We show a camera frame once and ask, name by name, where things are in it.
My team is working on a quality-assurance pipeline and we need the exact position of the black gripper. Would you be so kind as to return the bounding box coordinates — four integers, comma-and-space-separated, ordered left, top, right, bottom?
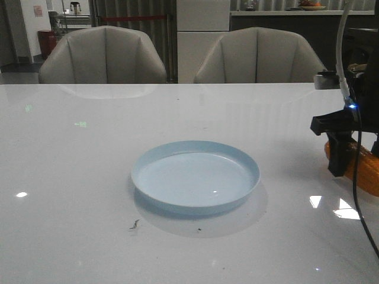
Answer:
310, 28, 378, 177

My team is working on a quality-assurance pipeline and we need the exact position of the orange corn cob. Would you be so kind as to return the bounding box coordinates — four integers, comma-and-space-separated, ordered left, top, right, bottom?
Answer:
323, 139, 379, 197

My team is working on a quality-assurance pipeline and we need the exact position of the light blue plate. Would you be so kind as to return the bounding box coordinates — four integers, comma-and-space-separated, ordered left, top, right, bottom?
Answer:
131, 141, 261, 216

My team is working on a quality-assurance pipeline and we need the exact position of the dark counter cabinet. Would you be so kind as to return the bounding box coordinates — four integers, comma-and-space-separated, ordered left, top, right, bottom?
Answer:
230, 10, 379, 78

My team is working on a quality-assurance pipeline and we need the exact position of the right beige leather chair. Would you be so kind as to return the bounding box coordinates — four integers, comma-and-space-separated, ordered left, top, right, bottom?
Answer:
194, 27, 325, 83

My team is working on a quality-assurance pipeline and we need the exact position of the beige leather chair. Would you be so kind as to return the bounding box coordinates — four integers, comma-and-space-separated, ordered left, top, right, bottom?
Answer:
38, 25, 166, 84
194, 27, 325, 83

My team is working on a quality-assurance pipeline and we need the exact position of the fruit bowl on counter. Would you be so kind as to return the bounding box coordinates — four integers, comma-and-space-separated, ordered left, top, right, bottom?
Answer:
298, 0, 326, 11

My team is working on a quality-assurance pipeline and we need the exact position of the white refrigerator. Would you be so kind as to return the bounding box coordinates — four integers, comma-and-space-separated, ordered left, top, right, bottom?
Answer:
176, 0, 230, 83

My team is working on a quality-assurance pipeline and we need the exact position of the red barrier belt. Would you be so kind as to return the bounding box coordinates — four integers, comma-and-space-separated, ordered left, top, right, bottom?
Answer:
99, 14, 170, 22

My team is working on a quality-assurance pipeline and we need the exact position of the left beige leather chair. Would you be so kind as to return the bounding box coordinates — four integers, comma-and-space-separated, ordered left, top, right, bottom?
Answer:
38, 25, 166, 84

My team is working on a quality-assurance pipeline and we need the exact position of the red bin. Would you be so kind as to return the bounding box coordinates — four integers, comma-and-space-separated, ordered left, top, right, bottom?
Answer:
37, 30, 57, 59

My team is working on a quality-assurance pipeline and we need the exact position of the black cable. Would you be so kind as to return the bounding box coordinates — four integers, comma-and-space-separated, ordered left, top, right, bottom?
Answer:
349, 85, 379, 260

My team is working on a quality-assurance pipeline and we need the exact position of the white cable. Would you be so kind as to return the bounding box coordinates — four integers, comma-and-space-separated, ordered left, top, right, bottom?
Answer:
335, 0, 361, 103

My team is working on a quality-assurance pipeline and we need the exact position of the pink wall notice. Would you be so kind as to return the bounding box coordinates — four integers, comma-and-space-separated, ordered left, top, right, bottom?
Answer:
33, 5, 43, 17

